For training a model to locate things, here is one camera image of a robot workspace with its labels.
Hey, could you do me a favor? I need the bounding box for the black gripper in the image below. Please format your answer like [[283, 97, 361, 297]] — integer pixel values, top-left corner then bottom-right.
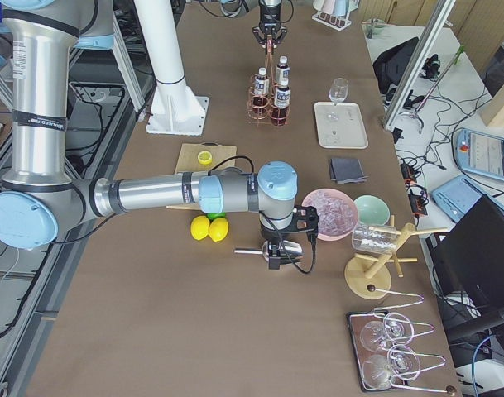
[[261, 225, 293, 270], [252, 3, 288, 52]]

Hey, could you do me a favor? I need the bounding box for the copper wire bottle basket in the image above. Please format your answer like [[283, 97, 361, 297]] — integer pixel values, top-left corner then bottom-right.
[[247, 53, 291, 127]]

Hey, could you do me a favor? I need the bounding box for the tea bottle upper in basket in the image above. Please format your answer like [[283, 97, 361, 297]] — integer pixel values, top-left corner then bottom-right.
[[252, 67, 270, 113]]

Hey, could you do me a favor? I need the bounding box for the tea bottle in basket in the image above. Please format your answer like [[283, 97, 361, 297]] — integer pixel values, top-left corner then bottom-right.
[[271, 79, 290, 126], [252, 67, 270, 113]]

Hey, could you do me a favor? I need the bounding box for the tea bottle lower in basket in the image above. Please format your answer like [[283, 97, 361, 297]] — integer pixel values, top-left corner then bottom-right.
[[271, 79, 290, 126]]

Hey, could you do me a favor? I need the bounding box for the steel ice scoop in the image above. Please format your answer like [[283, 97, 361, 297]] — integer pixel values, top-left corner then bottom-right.
[[233, 240, 304, 262]]

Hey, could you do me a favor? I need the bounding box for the lower whole yellow lemon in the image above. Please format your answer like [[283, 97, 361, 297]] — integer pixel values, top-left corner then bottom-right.
[[209, 218, 229, 242]]

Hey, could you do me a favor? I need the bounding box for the whole yellow lemon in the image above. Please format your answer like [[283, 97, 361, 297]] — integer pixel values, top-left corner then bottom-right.
[[209, 218, 229, 242], [190, 215, 210, 241]]

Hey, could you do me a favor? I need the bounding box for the green lime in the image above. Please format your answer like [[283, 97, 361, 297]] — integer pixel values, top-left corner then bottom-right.
[[206, 213, 226, 221]]

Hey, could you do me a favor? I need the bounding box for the pink bowl of ice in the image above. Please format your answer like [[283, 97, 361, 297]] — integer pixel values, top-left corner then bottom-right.
[[302, 188, 358, 242]]

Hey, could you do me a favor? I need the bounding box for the upper whole yellow lemon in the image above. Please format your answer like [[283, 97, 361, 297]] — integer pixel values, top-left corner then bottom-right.
[[190, 215, 210, 241]]

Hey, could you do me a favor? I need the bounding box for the clear wine glass on tray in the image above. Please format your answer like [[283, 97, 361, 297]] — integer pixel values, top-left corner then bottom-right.
[[329, 78, 348, 105]]

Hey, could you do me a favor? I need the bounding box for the wooden cup tree stand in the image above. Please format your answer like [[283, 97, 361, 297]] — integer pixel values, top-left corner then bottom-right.
[[344, 218, 448, 300]]

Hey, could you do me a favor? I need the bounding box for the glass jar on stand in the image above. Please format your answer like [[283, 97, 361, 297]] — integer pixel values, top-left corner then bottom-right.
[[352, 223, 399, 254]]

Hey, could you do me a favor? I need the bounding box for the mint green bowl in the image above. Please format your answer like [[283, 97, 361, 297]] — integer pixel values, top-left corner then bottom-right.
[[354, 195, 391, 225]]

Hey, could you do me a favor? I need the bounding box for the bamboo cutting board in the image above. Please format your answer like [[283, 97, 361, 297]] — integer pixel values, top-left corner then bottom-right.
[[166, 143, 237, 210]]

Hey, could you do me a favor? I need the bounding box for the grey folded cloth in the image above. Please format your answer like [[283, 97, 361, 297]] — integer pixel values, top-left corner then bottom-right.
[[329, 157, 367, 184]]

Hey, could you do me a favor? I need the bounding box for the cream serving tray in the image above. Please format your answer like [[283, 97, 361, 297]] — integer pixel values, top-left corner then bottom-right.
[[314, 102, 368, 150]]

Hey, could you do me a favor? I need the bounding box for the half lemon slice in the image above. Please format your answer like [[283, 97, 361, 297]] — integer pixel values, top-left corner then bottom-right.
[[197, 151, 213, 165]]

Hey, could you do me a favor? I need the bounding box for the black laptop bag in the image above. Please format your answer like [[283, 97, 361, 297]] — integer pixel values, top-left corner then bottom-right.
[[372, 37, 419, 94]]

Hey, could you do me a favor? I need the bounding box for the hanging wine glass far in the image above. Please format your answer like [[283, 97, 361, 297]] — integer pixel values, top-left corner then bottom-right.
[[359, 312, 414, 352]]

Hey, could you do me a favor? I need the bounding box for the hanging wine glass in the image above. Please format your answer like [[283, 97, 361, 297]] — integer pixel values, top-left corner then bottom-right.
[[359, 312, 414, 352], [362, 345, 420, 390]]

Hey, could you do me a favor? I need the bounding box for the black glass rack tray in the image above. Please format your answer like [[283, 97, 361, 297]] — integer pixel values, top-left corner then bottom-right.
[[345, 308, 397, 394]]

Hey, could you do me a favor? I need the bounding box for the hanging wine glass near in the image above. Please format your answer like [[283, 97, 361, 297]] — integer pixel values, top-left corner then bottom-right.
[[362, 345, 420, 390]]

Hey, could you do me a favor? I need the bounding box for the blue teach pendant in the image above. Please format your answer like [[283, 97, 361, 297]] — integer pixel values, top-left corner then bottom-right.
[[454, 128, 504, 183], [431, 175, 492, 223]]

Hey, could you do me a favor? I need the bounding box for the black monitor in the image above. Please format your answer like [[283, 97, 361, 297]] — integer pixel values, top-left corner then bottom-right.
[[434, 195, 504, 313]]

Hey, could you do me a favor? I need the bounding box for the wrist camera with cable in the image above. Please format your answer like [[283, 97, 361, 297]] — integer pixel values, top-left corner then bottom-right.
[[286, 205, 319, 243]]

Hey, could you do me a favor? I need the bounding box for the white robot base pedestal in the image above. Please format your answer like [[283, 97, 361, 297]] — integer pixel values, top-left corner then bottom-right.
[[135, 0, 209, 136]]

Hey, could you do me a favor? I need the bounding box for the wire glass hanger rack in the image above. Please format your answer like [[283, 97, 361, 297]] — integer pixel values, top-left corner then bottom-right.
[[362, 284, 457, 396]]

